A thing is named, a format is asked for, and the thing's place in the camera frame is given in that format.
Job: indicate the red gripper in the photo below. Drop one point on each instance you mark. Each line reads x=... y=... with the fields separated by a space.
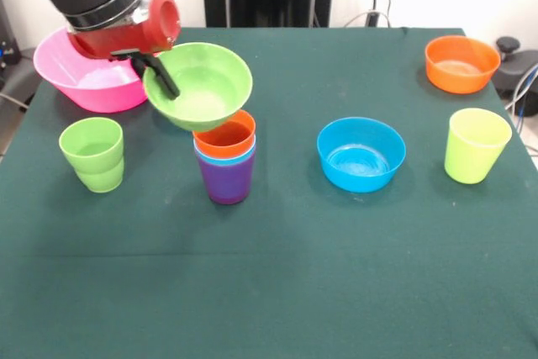
x=126 y=39

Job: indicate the green bowl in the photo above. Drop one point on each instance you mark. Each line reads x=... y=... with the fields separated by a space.
x=210 y=81

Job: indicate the orange cup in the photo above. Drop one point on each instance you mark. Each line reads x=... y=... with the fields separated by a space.
x=227 y=146

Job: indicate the blue cup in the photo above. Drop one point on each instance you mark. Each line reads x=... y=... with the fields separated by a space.
x=231 y=160

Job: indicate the purple cup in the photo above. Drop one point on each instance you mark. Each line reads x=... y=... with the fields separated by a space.
x=227 y=182

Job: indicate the large pink bowl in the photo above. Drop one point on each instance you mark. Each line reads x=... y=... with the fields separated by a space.
x=101 y=96

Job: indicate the black device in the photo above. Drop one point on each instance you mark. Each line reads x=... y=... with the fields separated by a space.
x=8 y=52

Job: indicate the black plug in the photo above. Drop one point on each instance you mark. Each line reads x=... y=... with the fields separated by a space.
x=372 y=18

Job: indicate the dark green table cloth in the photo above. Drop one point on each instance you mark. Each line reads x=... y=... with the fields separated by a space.
x=269 y=270

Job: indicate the blue bowl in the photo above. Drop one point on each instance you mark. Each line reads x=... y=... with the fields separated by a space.
x=361 y=178

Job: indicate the orange bowl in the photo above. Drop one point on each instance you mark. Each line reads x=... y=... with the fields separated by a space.
x=460 y=81

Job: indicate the yellow-green cup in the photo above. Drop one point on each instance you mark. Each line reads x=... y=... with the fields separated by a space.
x=471 y=161

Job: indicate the black office chair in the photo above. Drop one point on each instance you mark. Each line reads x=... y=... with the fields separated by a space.
x=517 y=69

